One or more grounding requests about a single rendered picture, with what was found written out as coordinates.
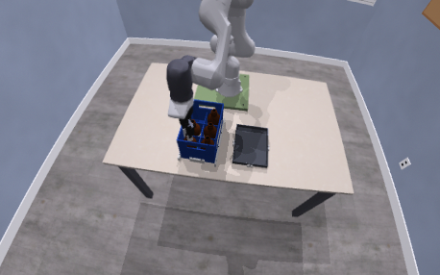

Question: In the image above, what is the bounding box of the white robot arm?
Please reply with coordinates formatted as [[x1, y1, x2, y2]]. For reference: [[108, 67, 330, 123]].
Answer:
[[166, 0, 256, 119]]

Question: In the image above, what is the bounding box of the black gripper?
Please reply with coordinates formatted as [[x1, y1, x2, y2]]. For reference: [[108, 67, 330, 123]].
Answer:
[[179, 105, 195, 141]]

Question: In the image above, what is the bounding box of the blue plastic crate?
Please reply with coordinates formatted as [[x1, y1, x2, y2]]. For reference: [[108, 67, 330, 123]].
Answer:
[[177, 99, 224, 163]]

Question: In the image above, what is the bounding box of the brown glass bottle with blue label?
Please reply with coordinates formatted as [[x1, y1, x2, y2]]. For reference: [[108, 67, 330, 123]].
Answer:
[[208, 109, 220, 125]]

